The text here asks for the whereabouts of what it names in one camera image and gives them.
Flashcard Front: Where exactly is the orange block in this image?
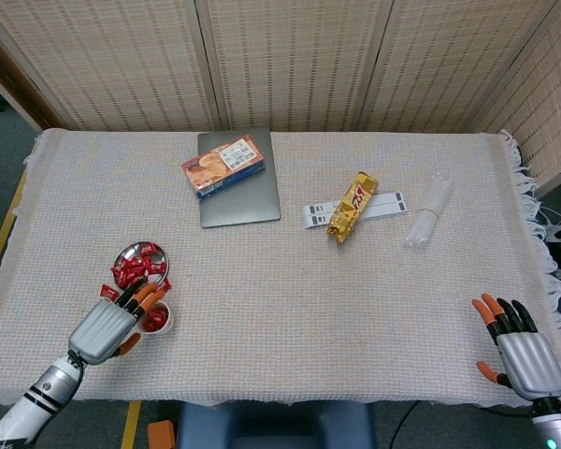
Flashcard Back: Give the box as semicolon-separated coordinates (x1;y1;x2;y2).
148;420;175;449

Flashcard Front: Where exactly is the brown wooden beam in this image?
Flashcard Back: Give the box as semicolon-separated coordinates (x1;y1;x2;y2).
0;22;69;135

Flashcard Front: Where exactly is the grey closed laptop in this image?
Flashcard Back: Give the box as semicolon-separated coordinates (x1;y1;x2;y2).
196;126;282;230

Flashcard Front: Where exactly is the orange blue biscuit box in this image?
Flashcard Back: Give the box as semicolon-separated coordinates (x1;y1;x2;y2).
181;134;266;201

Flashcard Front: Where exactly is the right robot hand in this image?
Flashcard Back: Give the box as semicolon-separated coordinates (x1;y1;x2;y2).
470;293;561;401

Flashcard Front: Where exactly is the white woven tablecloth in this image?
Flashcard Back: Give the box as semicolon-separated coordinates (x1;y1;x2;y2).
0;128;561;408

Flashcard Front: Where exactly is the gold snack packet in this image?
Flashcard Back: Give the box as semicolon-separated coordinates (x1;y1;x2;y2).
325;170;380;246

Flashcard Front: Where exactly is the woven folding screen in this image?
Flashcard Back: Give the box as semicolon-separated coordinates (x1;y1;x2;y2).
0;0;561;186

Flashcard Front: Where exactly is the clear plastic tube bundle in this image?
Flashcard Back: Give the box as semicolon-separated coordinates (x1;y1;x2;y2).
404;171;453;249

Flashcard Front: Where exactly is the red candy heap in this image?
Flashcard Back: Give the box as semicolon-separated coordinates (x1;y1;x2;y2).
110;241;166;286

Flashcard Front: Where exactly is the blue padded seat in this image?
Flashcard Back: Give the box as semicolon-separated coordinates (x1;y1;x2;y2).
175;400;376;449

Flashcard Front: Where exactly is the metal dish of red candies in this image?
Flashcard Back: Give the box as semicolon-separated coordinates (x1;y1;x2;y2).
109;240;171;287

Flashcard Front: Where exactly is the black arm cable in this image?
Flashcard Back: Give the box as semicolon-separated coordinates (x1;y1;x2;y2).
36;348;86;449

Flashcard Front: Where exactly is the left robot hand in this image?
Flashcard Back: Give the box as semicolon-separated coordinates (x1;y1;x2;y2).
67;279;169;367

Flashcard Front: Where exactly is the white paper cup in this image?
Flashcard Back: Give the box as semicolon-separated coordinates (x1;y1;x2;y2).
137;300;175;336

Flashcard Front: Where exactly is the black floor cable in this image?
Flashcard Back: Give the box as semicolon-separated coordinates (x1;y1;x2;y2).
390;400;423;449

